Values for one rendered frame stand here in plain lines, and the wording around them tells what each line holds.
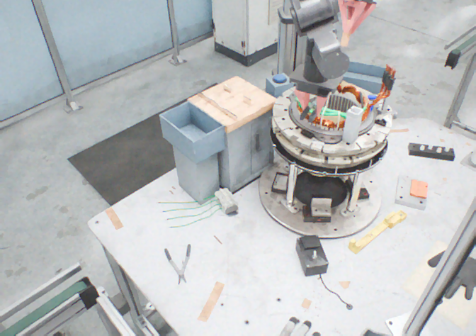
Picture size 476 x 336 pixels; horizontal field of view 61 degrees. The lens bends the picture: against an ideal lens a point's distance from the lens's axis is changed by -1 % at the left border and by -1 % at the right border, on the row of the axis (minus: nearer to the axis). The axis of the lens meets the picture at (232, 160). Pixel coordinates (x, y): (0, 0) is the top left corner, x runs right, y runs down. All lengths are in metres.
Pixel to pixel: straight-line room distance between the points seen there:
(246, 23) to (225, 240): 2.44
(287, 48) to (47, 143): 2.00
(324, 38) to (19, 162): 2.48
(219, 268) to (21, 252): 1.48
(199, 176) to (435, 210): 0.73
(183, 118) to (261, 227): 0.41
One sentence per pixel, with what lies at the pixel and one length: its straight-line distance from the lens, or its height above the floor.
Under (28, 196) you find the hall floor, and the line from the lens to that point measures 2.72.
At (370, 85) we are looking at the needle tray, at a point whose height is 1.05.
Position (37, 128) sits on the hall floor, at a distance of 3.25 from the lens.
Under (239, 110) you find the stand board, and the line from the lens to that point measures 1.20.
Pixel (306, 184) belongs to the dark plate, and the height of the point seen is 0.78.
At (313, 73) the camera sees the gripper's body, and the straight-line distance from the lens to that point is 0.88.
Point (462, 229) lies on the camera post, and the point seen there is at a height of 1.18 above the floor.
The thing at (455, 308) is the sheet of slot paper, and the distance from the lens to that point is 1.22.
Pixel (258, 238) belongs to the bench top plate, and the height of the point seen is 0.78.
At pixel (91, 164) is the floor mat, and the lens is 2.76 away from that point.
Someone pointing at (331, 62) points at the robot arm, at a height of 1.38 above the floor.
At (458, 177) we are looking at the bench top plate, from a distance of 1.56.
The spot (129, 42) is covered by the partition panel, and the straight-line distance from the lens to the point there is 3.39.
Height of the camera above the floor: 1.76
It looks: 42 degrees down
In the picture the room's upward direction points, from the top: 2 degrees counter-clockwise
